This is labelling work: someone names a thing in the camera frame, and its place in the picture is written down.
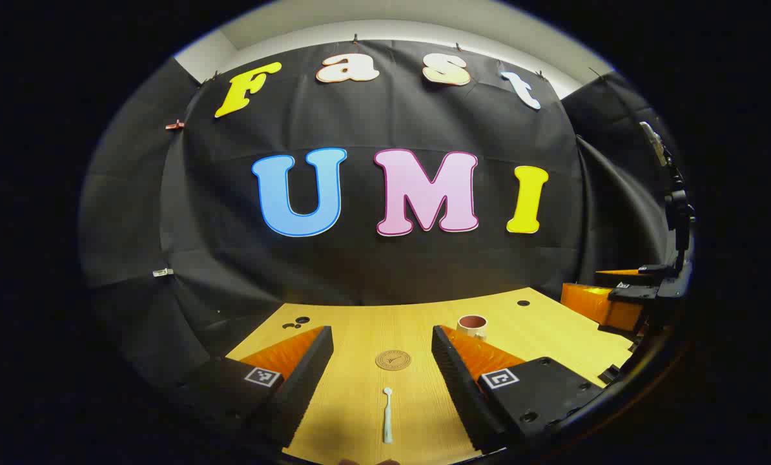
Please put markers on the silver cloth clip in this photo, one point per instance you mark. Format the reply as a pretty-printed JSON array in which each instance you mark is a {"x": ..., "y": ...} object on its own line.
[{"x": 163, "y": 272}]

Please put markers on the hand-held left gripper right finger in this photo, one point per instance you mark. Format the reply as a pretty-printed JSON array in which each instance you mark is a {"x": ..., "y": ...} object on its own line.
[{"x": 456, "y": 374}]

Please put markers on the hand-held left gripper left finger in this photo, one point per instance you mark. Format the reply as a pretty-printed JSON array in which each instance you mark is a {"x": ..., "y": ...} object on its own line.
[{"x": 308, "y": 371}]

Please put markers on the cream cup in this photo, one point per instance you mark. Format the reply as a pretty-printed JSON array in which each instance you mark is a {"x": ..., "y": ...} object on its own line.
[{"x": 473, "y": 330}]

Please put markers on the red cloth clip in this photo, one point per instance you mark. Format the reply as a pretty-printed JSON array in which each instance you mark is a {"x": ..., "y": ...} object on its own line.
[{"x": 174, "y": 124}]

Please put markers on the wooden desktop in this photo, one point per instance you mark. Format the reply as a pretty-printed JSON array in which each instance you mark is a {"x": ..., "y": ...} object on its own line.
[{"x": 359, "y": 336}]

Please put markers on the pale green toothbrush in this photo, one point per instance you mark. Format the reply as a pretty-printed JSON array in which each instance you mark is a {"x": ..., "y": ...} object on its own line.
[{"x": 387, "y": 420}]

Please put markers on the black backdrop cloth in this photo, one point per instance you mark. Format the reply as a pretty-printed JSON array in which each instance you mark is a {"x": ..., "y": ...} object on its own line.
[{"x": 359, "y": 258}]

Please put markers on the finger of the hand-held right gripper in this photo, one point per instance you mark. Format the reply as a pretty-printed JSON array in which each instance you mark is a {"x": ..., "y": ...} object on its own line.
[
  {"x": 624, "y": 274},
  {"x": 592, "y": 303}
]

